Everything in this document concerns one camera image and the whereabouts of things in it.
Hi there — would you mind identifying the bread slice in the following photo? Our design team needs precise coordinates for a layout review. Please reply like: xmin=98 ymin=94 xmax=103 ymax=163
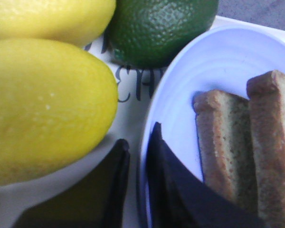
xmin=193 ymin=90 xmax=257 ymax=213
xmin=247 ymin=70 xmax=285 ymax=228

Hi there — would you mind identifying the green lime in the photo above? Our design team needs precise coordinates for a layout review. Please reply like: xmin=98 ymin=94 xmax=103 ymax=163
xmin=106 ymin=0 xmax=219 ymax=68

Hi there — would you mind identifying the front yellow lemon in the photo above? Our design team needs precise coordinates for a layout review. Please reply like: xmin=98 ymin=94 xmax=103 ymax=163
xmin=0 ymin=38 xmax=118 ymax=186

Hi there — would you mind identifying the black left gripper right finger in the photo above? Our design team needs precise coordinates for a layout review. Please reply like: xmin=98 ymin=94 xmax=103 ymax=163
xmin=146 ymin=123 xmax=266 ymax=228

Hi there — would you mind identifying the yellow lemon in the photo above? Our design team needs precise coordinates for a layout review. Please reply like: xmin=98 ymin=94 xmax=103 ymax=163
xmin=0 ymin=38 xmax=118 ymax=186
xmin=0 ymin=0 xmax=116 ymax=48

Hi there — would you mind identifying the rear yellow lemon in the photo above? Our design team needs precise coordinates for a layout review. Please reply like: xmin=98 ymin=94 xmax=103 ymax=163
xmin=0 ymin=0 xmax=116 ymax=48

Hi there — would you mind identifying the light blue plate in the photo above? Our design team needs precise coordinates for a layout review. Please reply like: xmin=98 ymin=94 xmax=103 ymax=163
xmin=137 ymin=25 xmax=285 ymax=228

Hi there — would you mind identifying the white serving tray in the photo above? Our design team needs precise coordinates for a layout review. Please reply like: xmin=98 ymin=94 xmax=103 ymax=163
xmin=0 ymin=15 xmax=285 ymax=228

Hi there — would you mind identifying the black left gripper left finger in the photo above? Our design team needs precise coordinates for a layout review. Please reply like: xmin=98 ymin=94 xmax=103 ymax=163
xmin=14 ymin=139 xmax=130 ymax=228

